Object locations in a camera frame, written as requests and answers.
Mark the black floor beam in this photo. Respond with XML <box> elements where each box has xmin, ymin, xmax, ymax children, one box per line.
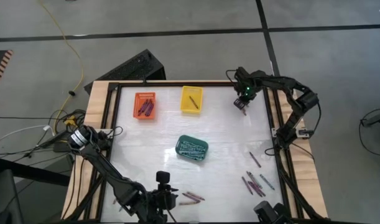
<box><xmin>0</xmin><ymin>156</ymin><xmax>72</xmax><ymax>187</ymax></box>

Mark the black rounded device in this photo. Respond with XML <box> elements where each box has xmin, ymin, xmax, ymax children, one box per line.
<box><xmin>253</xmin><ymin>200</ymin><xmax>290</xmax><ymax>224</ymax></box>

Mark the yellow floor cable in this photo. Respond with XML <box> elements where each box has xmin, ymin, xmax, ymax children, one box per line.
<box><xmin>39</xmin><ymin>0</ymin><xmax>85</xmax><ymax>133</ymax></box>

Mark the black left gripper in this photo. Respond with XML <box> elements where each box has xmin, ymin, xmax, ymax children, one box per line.
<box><xmin>142</xmin><ymin>170</ymin><xmax>180</xmax><ymax>224</ymax></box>

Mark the teal plastic bin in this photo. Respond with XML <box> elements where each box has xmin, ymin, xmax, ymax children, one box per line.
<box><xmin>175</xmin><ymin>134</ymin><xmax>209</xmax><ymax>162</ymax></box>

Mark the black power box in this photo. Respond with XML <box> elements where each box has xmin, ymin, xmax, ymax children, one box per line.
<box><xmin>53</xmin><ymin>141</ymin><xmax>76</xmax><ymax>153</ymax></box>

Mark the orange plastic basket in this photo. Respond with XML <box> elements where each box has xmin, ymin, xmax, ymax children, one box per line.
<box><xmin>132</xmin><ymin>91</ymin><xmax>157</xmax><ymax>121</ymax></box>

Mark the black foam case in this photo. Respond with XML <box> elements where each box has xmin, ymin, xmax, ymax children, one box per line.
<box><xmin>83</xmin><ymin>49</ymin><xmax>167</xmax><ymax>95</ymax></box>

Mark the white cable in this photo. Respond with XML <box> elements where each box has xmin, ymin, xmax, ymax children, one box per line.
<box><xmin>0</xmin><ymin>124</ymin><xmax>53</xmax><ymax>144</ymax></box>

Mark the yellow plastic basket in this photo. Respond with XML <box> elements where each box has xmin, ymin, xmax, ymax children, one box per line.
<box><xmin>180</xmin><ymin>85</ymin><xmax>204</xmax><ymax>114</ymax></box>

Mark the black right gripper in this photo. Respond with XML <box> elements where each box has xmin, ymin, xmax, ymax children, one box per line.
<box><xmin>233</xmin><ymin>77</ymin><xmax>257</xmax><ymax>111</ymax></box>

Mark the yellow plug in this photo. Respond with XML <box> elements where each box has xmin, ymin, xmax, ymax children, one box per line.
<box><xmin>63</xmin><ymin>114</ymin><xmax>78</xmax><ymax>127</ymax></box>

